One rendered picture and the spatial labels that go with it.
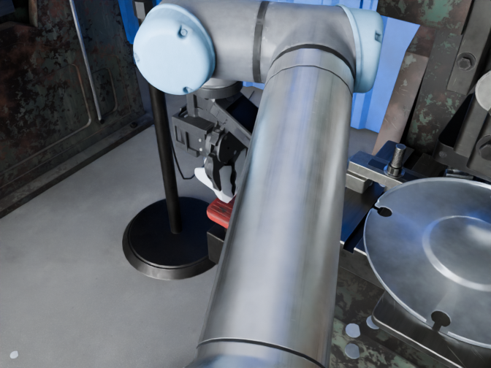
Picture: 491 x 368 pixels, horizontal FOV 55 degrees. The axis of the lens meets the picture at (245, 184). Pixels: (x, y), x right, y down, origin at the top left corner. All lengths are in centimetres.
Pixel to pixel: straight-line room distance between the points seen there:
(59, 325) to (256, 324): 136
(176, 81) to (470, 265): 44
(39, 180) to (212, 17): 166
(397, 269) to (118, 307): 108
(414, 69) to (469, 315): 55
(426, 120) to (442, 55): 13
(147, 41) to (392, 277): 41
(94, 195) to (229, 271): 169
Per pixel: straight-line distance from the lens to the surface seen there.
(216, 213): 72
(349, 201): 84
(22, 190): 202
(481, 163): 64
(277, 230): 28
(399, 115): 105
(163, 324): 151
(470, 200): 78
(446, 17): 56
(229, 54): 44
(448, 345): 61
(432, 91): 94
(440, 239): 70
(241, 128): 60
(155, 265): 161
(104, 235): 178
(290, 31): 43
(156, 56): 44
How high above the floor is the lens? 127
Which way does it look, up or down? 42 degrees down
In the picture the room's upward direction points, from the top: straight up
